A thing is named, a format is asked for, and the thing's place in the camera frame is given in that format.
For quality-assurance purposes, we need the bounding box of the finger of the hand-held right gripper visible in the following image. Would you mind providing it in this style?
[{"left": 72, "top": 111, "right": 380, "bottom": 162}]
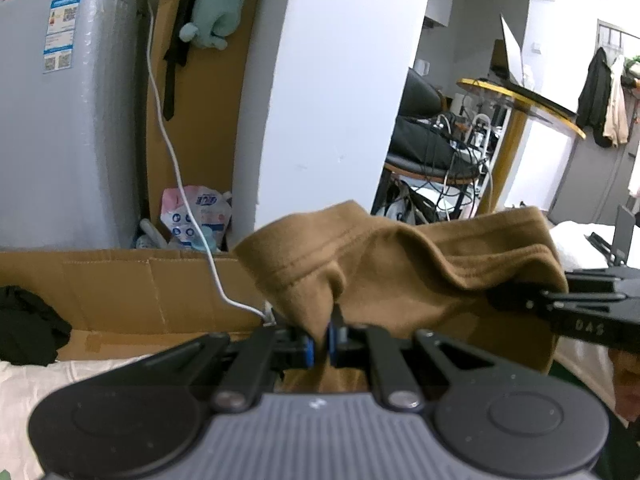
[{"left": 482, "top": 285, "right": 569, "bottom": 323}]

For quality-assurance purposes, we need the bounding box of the black office chair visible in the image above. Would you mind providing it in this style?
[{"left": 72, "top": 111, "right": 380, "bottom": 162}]
[{"left": 385, "top": 67, "right": 486, "bottom": 221}]

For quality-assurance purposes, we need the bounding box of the black garment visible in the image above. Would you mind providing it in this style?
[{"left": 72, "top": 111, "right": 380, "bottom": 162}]
[{"left": 0, "top": 285, "right": 73, "bottom": 367}]

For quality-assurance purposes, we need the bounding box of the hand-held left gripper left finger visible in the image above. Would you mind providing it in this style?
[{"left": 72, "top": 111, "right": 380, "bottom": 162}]
[{"left": 142, "top": 330, "right": 317, "bottom": 413}]

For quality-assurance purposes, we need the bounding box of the round yellow rimmed table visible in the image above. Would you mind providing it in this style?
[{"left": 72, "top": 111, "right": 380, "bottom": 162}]
[{"left": 456, "top": 77, "right": 587, "bottom": 213}]

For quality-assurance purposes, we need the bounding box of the brown printed t-shirt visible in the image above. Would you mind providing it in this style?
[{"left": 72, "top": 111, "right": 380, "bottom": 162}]
[{"left": 232, "top": 200, "right": 571, "bottom": 393}]

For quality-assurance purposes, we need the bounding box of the tall cardboard sheet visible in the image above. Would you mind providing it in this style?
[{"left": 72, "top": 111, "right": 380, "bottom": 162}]
[{"left": 145, "top": 0, "right": 268, "bottom": 251}]

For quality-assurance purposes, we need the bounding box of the teal plush toy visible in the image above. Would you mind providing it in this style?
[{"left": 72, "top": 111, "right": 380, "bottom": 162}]
[{"left": 180, "top": 0, "right": 248, "bottom": 51}]

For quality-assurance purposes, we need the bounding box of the white printed blanket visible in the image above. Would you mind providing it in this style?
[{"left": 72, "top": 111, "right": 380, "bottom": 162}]
[{"left": 0, "top": 220, "right": 621, "bottom": 480}]

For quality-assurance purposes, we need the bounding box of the cream hanging garment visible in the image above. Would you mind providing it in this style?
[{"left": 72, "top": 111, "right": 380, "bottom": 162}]
[{"left": 602, "top": 55, "right": 632, "bottom": 146}]

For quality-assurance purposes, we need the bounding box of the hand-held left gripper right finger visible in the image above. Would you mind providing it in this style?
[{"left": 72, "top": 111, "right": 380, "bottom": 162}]
[{"left": 327, "top": 307, "right": 501, "bottom": 411}]

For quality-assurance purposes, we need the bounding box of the black stand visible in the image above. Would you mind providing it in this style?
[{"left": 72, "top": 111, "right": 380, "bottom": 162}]
[{"left": 584, "top": 204, "right": 640, "bottom": 268}]

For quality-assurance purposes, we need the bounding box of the grey washing machine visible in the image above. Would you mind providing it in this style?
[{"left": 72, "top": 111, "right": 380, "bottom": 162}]
[{"left": 0, "top": 0, "right": 151, "bottom": 251}]

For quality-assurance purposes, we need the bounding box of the tangle of cables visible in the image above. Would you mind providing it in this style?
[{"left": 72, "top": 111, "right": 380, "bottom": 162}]
[{"left": 380, "top": 110, "right": 501, "bottom": 221}]

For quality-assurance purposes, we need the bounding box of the pink white detergent pouch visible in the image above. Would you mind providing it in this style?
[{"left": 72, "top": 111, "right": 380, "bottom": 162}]
[{"left": 159, "top": 186, "right": 233, "bottom": 253}]

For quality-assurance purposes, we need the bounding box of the person's right hand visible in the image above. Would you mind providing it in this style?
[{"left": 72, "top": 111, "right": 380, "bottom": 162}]
[{"left": 610, "top": 350, "right": 640, "bottom": 423}]

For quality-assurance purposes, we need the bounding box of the low folded cardboard sheet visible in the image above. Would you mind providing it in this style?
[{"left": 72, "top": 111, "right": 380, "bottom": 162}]
[{"left": 0, "top": 247, "right": 281, "bottom": 363}]

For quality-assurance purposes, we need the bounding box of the black strap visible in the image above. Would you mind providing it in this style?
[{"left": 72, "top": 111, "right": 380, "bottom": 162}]
[{"left": 164, "top": 0, "right": 201, "bottom": 122}]

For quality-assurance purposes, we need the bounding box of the white cable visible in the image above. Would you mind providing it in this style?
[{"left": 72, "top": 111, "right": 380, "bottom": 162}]
[{"left": 145, "top": 0, "right": 268, "bottom": 318}]

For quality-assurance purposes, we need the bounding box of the open laptop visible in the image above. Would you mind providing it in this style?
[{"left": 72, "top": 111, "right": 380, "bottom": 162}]
[{"left": 490, "top": 14, "right": 526, "bottom": 83}]

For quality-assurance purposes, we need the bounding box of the black hanging jacket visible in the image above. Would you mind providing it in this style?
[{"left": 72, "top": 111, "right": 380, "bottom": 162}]
[{"left": 577, "top": 47, "right": 613, "bottom": 148}]

